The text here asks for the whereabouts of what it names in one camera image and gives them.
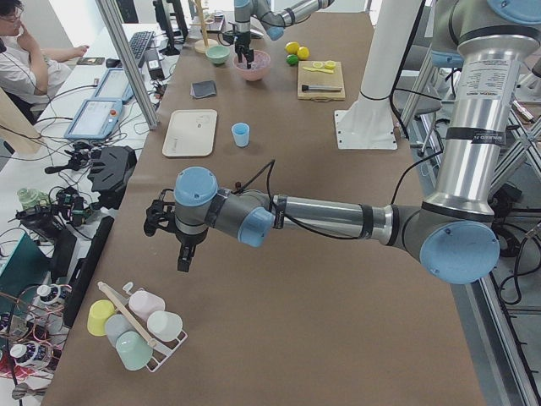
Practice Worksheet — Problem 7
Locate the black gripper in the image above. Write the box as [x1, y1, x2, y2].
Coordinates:
[175, 227, 208, 272]
[234, 30, 254, 69]

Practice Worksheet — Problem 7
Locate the pink bowl of ice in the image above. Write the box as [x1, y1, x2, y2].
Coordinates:
[233, 50, 271, 81]

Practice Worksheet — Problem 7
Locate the wooden cup tree stand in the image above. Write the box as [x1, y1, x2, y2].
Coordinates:
[194, 0, 218, 54]

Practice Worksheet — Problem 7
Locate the pink plastic cup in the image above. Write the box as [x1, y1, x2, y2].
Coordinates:
[128, 290, 166, 321]

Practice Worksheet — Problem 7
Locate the white plastic cup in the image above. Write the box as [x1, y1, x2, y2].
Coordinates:
[146, 310, 183, 342]

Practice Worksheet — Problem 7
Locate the light blue plastic cup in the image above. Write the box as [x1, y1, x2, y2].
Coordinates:
[231, 123, 250, 148]

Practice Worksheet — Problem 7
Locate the grey plastic cup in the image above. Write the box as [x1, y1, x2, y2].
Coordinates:
[105, 314, 133, 347]

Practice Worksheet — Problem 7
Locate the yellow plastic cup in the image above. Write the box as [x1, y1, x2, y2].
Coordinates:
[87, 299, 116, 337]

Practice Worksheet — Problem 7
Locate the mint plastic cup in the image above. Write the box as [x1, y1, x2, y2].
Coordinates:
[115, 331, 153, 370]

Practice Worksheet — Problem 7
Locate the mint green bowl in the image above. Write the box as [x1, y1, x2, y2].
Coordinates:
[205, 45, 230, 66]

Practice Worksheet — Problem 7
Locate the yellow lemon near lime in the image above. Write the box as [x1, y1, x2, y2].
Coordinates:
[284, 41, 300, 55]

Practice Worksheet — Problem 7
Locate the green lime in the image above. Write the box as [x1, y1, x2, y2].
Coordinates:
[286, 54, 298, 66]

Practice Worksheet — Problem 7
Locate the grey folded cloth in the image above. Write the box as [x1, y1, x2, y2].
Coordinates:
[190, 80, 217, 99]

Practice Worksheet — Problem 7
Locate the yellow lemon front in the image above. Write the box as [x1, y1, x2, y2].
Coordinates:
[296, 47, 310, 60]

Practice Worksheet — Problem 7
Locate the bamboo cutting board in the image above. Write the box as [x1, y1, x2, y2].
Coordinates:
[298, 61, 346, 101]

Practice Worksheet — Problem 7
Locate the yellow plastic knife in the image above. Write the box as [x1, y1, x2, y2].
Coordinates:
[302, 66, 335, 74]

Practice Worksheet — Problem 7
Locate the black monitor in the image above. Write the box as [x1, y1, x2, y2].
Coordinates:
[152, 0, 189, 56]

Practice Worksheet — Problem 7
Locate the cream rabbit serving tray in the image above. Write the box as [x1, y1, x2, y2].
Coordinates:
[162, 109, 218, 157]

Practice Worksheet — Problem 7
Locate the black keyboard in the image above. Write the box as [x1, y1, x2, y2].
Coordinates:
[128, 31, 154, 68]

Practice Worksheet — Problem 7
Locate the blue teach pendant far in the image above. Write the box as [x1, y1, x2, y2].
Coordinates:
[93, 68, 134, 103]

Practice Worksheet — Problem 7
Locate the blue teach pendant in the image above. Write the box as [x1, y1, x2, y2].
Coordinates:
[93, 68, 134, 103]
[64, 97, 123, 140]

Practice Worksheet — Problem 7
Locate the blue teach pendant near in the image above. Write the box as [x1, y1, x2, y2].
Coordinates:
[64, 97, 123, 140]

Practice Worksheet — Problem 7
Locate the seated person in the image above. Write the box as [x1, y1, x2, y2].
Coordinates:
[1, 1, 89, 123]

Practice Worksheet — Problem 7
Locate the white wire cup rack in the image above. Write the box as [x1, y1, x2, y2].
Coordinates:
[97, 282, 188, 373]

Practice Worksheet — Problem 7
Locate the aluminium frame post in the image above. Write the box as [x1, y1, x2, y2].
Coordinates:
[96, 0, 158, 130]

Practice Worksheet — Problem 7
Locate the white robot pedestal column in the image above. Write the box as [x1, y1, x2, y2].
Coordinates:
[335, 0, 424, 150]

